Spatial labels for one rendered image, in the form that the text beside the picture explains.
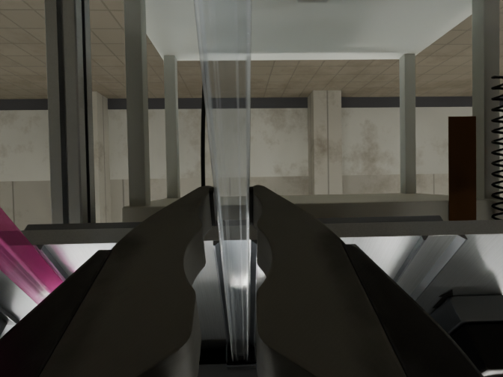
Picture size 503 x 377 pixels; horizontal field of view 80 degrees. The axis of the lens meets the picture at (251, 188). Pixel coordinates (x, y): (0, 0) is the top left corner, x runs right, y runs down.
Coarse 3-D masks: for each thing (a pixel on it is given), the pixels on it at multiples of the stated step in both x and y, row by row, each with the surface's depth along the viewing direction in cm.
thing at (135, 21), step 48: (144, 0) 56; (480, 0) 56; (144, 48) 55; (480, 48) 56; (144, 96) 55; (480, 96) 56; (144, 144) 54; (480, 144) 57; (144, 192) 54; (480, 192) 57
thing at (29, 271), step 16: (0, 208) 13; (0, 224) 13; (0, 240) 13; (16, 240) 14; (0, 256) 14; (16, 256) 14; (32, 256) 15; (16, 272) 15; (32, 272) 15; (48, 272) 17; (32, 288) 16; (48, 288) 16
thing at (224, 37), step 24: (216, 0) 7; (240, 0) 7; (216, 24) 8; (240, 24) 8; (216, 48) 8; (240, 48) 8; (216, 72) 8; (240, 72) 8; (216, 96) 9; (240, 96) 9; (216, 120) 9; (240, 120) 9; (216, 144) 10; (240, 144) 10; (216, 168) 11; (240, 168) 11; (216, 192) 12; (240, 192) 12; (216, 216) 13; (240, 216) 13; (240, 240) 14; (240, 264) 15; (240, 288) 17; (240, 312) 19; (240, 336) 22; (240, 360) 25
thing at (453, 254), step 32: (32, 224) 22; (64, 224) 22; (96, 224) 22; (128, 224) 22; (352, 224) 17; (384, 224) 17; (416, 224) 17; (448, 224) 17; (480, 224) 17; (64, 256) 16; (256, 256) 16; (384, 256) 17; (416, 256) 17; (448, 256) 17; (480, 256) 18; (0, 288) 18; (224, 288) 19; (256, 288) 19; (416, 288) 20; (448, 288) 20; (480, 288) 20; (224, 320) 22; (224, 352) 28; (256, 352) 28
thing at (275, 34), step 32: (160, 0) 56; (192, 0) 56; (256, 0) 57; (288, 0) 57; (352, 0) 57; (384, 0) 57; (416, 0) 58; (448, 0) 58; (160, 32) 68; (192, 32) 68; (256, 32) 69; (288, 32) 69; (320, 32) 69; (352, 32) 70; (384, 32) 70; (416, 32) 70
